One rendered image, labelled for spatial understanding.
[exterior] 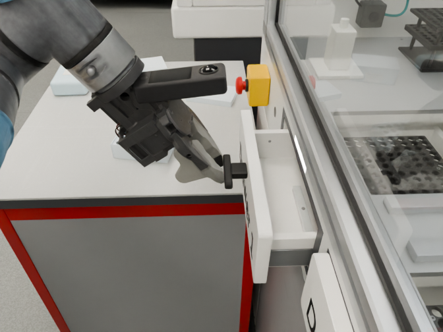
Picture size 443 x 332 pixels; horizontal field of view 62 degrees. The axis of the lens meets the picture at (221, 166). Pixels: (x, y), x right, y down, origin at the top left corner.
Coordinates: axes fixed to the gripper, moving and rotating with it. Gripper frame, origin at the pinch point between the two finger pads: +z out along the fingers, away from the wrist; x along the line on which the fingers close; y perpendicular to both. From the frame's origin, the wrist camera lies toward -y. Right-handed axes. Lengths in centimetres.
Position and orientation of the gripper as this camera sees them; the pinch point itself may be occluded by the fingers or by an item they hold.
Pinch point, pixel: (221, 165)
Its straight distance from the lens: 56.4
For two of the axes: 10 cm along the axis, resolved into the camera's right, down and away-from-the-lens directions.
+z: 5.7, 6.2, 5.4
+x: 0.4, 6.4, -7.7
